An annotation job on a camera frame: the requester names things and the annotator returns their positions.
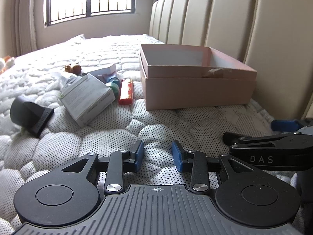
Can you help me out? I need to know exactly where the red lighter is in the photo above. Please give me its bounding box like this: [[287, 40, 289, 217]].
[[118, 79, 133, 105]]

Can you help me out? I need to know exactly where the white product box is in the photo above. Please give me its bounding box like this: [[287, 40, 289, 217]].
[[59, 74, 115, 127]]

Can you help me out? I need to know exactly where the green toy block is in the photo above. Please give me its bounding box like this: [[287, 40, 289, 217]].
[[106, 78, 121, 99]]

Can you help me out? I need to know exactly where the brown animal figurine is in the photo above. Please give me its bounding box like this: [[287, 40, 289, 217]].
[[65, 64, 82, 76]]

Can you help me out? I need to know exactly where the pink blue tube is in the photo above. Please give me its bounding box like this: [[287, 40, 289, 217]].
[[96, 73, 116, 83]]

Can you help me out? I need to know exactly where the pink cardboard box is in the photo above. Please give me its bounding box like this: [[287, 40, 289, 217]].
[[139, 44, 257, 110]]

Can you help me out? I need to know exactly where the beige padded headboard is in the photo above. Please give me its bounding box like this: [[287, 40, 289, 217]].
[[149, 0, 312, 119]]

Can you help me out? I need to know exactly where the white orange plush toy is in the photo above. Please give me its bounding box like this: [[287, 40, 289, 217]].
[[0, 55, 15, 74]]

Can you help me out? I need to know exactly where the beige curtain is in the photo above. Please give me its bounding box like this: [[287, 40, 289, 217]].
[[11, 0, 37, 56]]

